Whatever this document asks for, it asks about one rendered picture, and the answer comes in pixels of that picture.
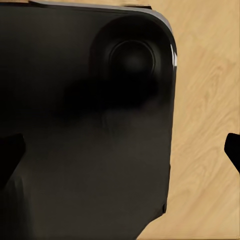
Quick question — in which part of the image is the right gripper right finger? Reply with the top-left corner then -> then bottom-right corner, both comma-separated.
224,133 -> 240,173

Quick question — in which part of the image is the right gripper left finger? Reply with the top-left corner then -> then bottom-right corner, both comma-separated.
0,133 -> 26,193

